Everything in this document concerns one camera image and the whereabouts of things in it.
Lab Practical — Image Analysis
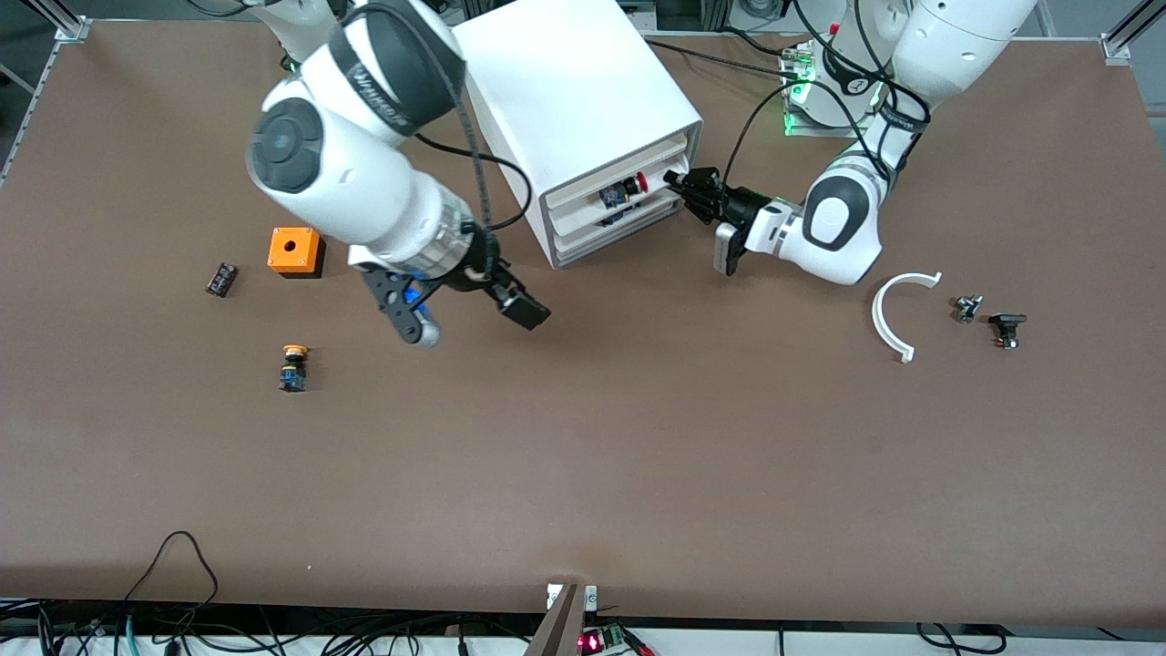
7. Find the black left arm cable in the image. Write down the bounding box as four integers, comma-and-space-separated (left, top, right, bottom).
722, 0, 932, 183

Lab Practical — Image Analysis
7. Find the red push button switch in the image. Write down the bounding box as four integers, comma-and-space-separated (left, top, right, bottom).
598, 170, 650, 207

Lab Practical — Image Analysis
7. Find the yellow push button switch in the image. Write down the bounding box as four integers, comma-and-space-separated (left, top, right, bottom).
278, 343, 311, 394

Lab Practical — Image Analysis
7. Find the black floor cable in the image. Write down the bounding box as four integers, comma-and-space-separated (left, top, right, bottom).
914, 621, 1008, 656

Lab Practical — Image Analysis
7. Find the orange box with hole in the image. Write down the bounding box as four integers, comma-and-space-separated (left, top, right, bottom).
267, 226, 326, 280

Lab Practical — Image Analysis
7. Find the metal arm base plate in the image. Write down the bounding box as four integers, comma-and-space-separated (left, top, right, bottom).
782, 38, 868, 139

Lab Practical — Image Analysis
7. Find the black cable on table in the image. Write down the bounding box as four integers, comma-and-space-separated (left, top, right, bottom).
642, 38, 803, 79

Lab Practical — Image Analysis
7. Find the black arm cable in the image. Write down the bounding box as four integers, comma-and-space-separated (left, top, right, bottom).
722, 0, 932, 183
364, 0, 535, 265

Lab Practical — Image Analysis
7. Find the thin black cable loop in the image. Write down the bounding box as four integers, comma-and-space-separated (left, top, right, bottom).
123, 530, 220, 607

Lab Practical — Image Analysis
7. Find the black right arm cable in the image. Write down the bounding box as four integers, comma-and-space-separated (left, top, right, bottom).
364, 0, 535, 265

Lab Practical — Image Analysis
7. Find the white curved plastic piece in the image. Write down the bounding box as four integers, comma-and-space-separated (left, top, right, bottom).
872, 271, 943, 364

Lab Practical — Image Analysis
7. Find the metal camera mounting post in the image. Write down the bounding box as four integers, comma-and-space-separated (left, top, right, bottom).
524, 583, 586, 656

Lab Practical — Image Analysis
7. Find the circuit board with red light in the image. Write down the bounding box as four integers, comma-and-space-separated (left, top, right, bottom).
578, 624, 631, 656

